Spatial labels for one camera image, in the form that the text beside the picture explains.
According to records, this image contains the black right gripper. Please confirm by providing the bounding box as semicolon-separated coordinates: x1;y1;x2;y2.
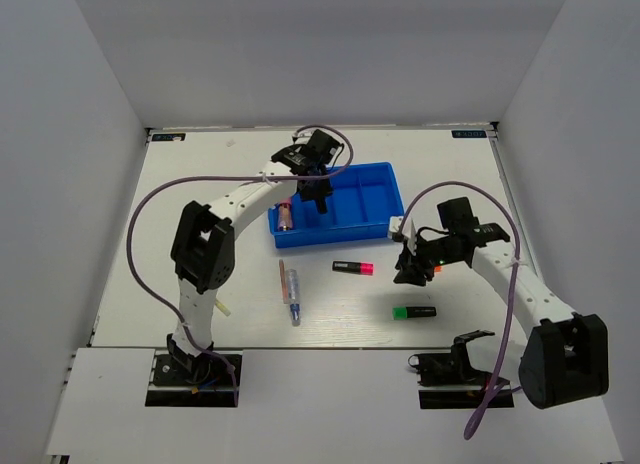
393;231;463;287

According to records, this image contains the yellow cap black highlighter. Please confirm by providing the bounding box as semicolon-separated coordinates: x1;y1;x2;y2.
315;197;328;214

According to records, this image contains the crayon bottle pink cap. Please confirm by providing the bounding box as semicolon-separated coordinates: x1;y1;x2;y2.
277;198;294;232

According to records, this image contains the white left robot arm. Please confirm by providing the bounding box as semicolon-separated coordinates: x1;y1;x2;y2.
169;129;343;383

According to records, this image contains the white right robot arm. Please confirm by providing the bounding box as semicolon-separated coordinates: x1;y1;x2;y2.
388;197;609;409

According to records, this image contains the green cap black highlighter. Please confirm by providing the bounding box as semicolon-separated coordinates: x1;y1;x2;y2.
392;306;437;320

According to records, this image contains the blue divided plastic bin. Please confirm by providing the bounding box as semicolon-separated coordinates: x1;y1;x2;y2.
267;162;404;249

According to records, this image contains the pink cap black highlighter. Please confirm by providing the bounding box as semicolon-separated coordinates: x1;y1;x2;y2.
332;261;374;276

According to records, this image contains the tan pencil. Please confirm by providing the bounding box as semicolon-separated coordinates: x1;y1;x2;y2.
279;259;288;305

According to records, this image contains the right corner label sticker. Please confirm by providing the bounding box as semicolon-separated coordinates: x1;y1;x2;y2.
451;129;487;139

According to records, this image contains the corner label sticker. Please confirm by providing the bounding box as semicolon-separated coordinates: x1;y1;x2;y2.
151;133;186;142
451;129;487;139

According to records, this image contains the pale yellow pen tube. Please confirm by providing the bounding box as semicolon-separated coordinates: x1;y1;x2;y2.
215;300;231;317

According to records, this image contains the left corner label sticker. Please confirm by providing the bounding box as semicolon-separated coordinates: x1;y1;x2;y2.
151;133;186;142

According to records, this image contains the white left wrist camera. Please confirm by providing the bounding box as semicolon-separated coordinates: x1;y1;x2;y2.
292;132;311;145

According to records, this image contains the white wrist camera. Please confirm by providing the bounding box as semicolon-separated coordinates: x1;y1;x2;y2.
292;132;311;145
387;216;417;255

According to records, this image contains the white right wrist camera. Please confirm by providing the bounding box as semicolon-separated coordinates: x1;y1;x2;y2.
387;216;417;255

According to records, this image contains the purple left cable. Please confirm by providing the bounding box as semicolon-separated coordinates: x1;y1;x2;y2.
127;125;355;405

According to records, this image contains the purple cable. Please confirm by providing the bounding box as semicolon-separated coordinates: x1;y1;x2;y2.
399;181;522;441
127;125;355;405

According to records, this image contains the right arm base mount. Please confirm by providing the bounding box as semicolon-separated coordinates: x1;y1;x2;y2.
407;330;495;410

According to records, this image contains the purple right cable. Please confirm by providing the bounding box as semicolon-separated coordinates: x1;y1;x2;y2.
399;181;522;441

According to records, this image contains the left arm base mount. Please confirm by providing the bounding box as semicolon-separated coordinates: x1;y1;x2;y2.
145;353;242;408

